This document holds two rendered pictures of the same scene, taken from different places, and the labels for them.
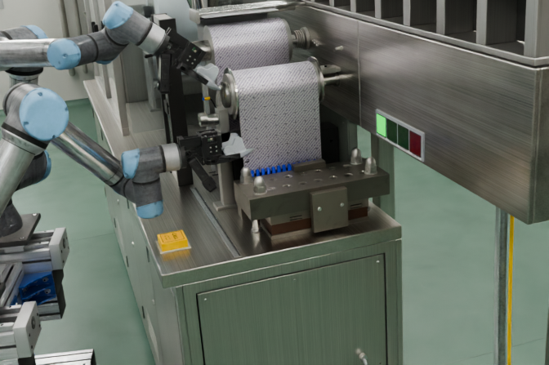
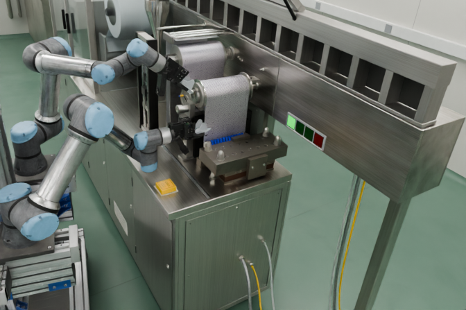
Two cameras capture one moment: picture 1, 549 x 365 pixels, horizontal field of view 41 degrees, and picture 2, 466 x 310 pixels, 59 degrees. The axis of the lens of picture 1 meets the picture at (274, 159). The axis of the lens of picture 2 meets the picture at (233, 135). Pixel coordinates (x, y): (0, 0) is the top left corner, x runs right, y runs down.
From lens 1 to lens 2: 62 cm
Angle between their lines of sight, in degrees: 19
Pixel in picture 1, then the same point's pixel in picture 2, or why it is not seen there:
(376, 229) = (280, 177)
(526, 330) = (314, 200)
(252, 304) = (213, 222)
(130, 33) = (145, 60)
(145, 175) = (150, 148)
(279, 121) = (226, 112)
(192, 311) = (182, 230)
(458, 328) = not seen: hidden behind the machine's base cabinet
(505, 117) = (392, 147)
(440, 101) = (342, 123)
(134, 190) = (141, 156)
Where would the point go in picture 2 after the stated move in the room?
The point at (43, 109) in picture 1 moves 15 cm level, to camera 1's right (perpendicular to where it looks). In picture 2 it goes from (100, 118) to (143, 116)
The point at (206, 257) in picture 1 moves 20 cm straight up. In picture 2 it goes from (190, 199) to (191, 160)
